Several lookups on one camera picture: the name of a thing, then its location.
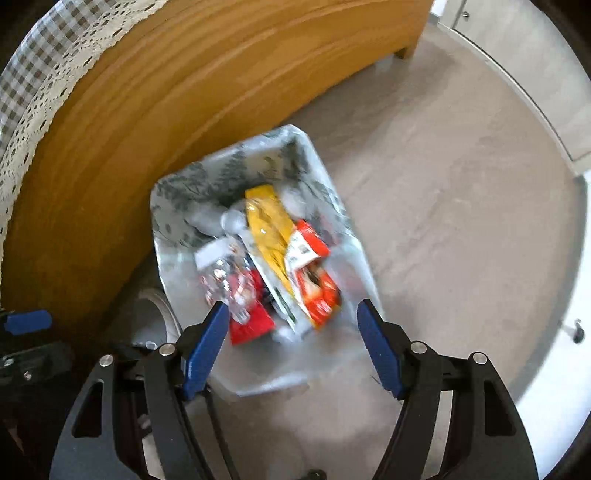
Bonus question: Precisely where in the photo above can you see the wooden bed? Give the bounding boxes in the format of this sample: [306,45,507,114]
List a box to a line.
[0,0,437,324]

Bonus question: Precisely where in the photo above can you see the white tissue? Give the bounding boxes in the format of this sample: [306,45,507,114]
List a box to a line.
[281,185,308,208]
[221,208,247,238]

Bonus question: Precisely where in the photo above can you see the yellow snack packet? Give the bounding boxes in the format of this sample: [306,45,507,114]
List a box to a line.
[244,184,301,301]

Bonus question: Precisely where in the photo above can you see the room door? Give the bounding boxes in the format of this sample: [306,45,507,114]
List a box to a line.
[512,171,591,416]

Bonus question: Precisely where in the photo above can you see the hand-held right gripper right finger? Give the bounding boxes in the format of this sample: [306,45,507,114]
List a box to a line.
[356,298,540,480]

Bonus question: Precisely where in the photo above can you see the small metal door stopper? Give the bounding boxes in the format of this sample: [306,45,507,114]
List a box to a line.
[561,318,585,344]

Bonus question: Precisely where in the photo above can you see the built-in wardrobe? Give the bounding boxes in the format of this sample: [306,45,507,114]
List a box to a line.
[434,0,591,162]

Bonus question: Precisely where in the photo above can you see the grey white shoe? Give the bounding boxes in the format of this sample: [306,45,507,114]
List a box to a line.
[115,286,183,352]

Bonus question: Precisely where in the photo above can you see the bin with printed plastic bag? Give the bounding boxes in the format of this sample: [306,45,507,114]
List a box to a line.
[150,124,384,398]

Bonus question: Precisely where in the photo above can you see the orange red white packet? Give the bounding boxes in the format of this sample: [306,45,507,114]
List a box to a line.
[284,219,343,329]

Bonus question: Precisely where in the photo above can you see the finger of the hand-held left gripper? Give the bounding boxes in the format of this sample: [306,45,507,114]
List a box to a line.
[2,310,52,335]

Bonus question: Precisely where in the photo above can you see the checkered cloth with lace edge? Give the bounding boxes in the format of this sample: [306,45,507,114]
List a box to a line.
[0,0,171,245]

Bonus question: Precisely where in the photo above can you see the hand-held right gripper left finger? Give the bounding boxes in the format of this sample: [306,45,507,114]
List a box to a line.
[48,300,230,480]

